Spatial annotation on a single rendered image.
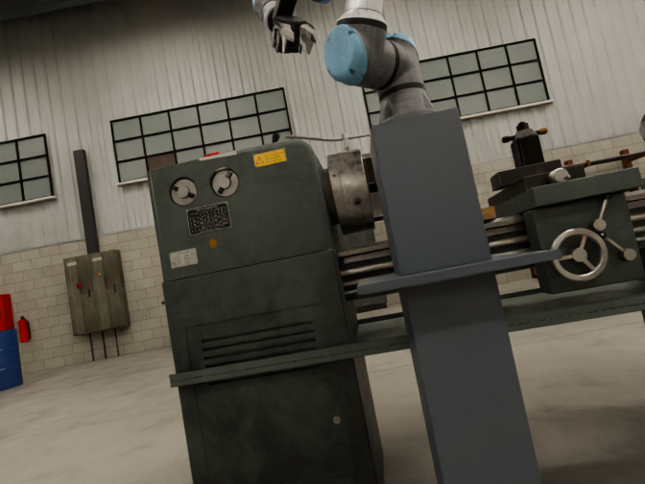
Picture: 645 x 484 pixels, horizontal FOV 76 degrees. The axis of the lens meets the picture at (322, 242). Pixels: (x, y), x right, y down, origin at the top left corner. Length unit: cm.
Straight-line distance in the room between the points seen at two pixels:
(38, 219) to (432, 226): 956
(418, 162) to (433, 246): 19
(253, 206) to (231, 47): 833
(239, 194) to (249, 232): 13
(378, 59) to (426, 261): 47
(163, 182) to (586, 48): 988
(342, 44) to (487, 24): 917
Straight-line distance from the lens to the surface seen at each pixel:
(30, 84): 1108
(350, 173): 147
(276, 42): 122
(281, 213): 137
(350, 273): 142
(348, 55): 98
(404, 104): 105
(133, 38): 1037
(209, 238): 144
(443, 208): 96
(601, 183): 146
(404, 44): 112
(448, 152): 99
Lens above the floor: 78
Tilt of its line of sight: 5 degrees up
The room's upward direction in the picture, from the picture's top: 11 degrees counter-clockwise
